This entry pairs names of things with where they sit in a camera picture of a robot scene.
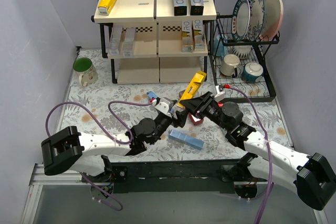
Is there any brown red toothpaste box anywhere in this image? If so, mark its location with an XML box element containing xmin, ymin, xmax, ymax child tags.
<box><xmin>178</xmin><ymin>90</ymin><xmax>204</xmax><ymax>125</ymax></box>

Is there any small yellow box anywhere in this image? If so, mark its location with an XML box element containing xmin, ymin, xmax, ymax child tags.
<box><xmin>177</xmin><ymin>71</ymin><xmax>206</xmax><ymax>108</ymax></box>

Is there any light blue toothpaste box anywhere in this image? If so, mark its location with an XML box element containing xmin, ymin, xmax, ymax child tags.
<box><xmin>146</xmin><ymin>91</ymin><xmax>158</xmax><ymax>101</ymax></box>

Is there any silver RO toothpaste box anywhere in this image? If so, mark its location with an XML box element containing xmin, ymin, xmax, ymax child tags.
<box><xmin>193</xmin><ymin>20</ymin><xmax>206</xmax><ymax>51</ymax></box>

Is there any silver white toothpaste box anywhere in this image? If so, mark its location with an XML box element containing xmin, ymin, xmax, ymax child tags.
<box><xmin>122</xmin><ymin>27</ymin><xmax>136</xmax><ymax>58</ymax></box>

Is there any silver striped toothpaste box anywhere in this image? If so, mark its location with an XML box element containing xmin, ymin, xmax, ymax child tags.
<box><xmin>109</xmin><ymin>25</ymin><xmax>123</xmax><ymax>56</ymax></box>

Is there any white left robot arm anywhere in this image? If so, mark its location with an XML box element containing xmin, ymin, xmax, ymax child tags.
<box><xmin>41</xmin><ymin>111</ymin><xmax>187</xmax><ymax>182</ymax></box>

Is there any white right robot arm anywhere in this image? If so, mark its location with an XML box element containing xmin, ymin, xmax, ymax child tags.
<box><xmin>180</xmin><ymin>92</ymin><xmax>335</xmax><ymax>210</ymax></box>

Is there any beige three-tier shelf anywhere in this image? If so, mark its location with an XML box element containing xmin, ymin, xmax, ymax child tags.
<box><xmin>91</xmin><ymin>0</ymin><xmax>216</xmax><ymax>84</ymax></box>

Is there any light blue mug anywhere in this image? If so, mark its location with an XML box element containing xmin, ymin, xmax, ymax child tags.
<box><xmin>214</xmin><ymin>35</ymin><xmax>228</xmax><ymax>58</ymax></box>

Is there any white bowl blue pattern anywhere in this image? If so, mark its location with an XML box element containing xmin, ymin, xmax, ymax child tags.
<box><xmin>232</xmin><ymin>45</ymin><xmax>251</xmax><ymax>59</ymax></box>

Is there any teal rimmed plate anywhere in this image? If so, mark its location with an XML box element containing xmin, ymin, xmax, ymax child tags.
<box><xmin>231</xmin><ymin>0</ymin><xmax>250</xmax><ymax>42</ymax></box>

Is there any green floral mug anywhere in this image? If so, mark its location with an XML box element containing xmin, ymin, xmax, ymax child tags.
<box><xmin>72</xmin><ymin>57</ymin><xmax>98</xmax><ymax>87</ymax></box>

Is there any blue floral plate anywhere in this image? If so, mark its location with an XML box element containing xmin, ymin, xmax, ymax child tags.
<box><xmin>246</xmin><ymin>0</ymin><xmax>265</xmax><ymax>41</ymax></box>

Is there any pink beige plate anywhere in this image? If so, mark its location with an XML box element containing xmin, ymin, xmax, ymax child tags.
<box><xmin>259</xmin><ymin>0</ymin><xmax>284</xmax><ymax>41</ymax></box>

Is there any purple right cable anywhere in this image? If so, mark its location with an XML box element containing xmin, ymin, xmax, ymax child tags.
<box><xmin>228</xmin><ymin>85</ymin><xmax>275</xmax><ymax>224</ymax></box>

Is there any cream mug black handle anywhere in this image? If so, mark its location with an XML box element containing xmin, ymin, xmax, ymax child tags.
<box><xmin>220</xmin><ymin>54</ymin><xmax>240</xmax><ymax>78</ymax></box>

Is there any black wire dish rack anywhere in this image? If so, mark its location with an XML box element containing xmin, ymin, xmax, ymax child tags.
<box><xmin>209</xmin><ymin>14</ymin><xmax>280</xmax><ymax>102</ymax></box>

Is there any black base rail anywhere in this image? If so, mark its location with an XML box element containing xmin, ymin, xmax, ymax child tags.
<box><xmin>30</xmin><ymin>155</ymin><xmax>314</xmax><ymax>193</ymax></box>

